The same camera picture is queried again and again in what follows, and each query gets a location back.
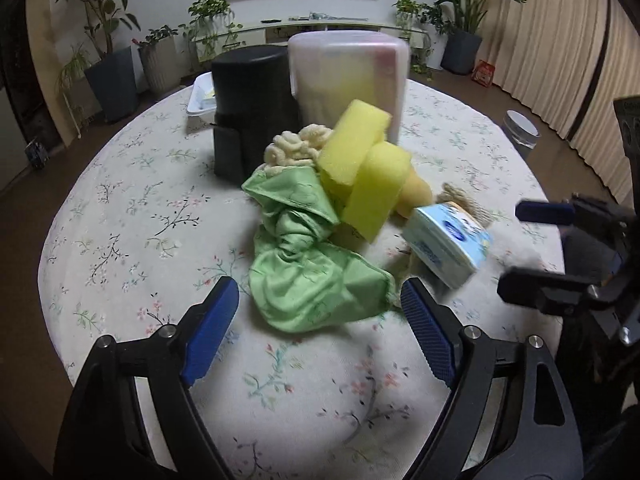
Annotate green microfiber cloth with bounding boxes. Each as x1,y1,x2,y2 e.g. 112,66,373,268
242,167,397,334

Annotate beige woven rope coaster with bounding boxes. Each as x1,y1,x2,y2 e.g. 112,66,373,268
436,182,494,229

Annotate blue cartoon tissue pack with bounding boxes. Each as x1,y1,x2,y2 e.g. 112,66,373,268
402,202,491,289

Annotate tan peanut-shaped sponge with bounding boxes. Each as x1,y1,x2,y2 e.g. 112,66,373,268
395,169,434,219

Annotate yellow thick sponge block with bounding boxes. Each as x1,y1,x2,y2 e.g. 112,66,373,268
342,142,411,243

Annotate cream chenille noodle mitt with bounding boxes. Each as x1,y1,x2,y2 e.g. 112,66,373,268
262,124,333,174

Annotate yellow rectangular sponge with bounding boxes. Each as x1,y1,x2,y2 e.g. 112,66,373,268
317,100,392,203

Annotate grey cylindrical trash can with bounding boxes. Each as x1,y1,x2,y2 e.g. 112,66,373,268
502,110,540,160

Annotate floral white tablecloth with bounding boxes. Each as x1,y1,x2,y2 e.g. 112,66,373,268
38,82,563,479

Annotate red gift bag on floor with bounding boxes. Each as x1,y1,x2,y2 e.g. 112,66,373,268
472,60,496,88

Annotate beige pleated curtain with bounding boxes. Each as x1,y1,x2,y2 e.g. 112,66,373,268
478,0,639,206

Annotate large-leaf plant in dark pot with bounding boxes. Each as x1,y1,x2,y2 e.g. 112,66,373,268
433,0,526,76

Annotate black cylindrical container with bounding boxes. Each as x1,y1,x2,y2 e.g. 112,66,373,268
210,44,302,186

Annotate white plastic ribbed tray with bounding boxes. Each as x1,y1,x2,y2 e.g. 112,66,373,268
186,73,216,117

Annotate small trailing plant right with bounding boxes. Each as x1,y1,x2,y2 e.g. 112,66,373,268
393,0,450,80

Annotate blue patterned bag on floor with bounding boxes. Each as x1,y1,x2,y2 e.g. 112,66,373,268
25,139,49,171

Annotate translucent plastic storage container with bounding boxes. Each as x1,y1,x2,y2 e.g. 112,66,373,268
288,30,410,144

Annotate tall plant in dark pot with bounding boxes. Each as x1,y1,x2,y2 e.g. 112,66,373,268
65,0,140,122

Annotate plant in ribbed grey pot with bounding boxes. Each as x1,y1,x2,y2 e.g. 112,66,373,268
132,25,181,98

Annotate white low TV console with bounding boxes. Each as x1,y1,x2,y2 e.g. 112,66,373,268
194,12,432,57

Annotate trailing pothos on stand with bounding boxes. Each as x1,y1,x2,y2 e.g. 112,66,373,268
178,0,245,63

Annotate spider plant on white stand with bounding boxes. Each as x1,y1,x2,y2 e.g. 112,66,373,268
56,44,96,139

